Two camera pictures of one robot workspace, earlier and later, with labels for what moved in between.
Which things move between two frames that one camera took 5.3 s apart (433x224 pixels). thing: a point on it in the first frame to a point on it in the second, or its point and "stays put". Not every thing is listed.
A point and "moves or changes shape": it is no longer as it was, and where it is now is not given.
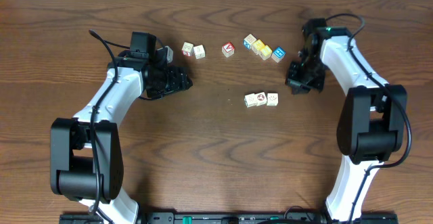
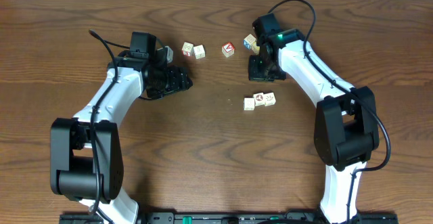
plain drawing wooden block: (272, 99) moves or changes shape
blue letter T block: (199, 52) stays put
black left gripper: (183, 80) stays put
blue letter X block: (248, 41) stays put
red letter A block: (228, 49) stays put
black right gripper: (298, 87) to (255, 74)
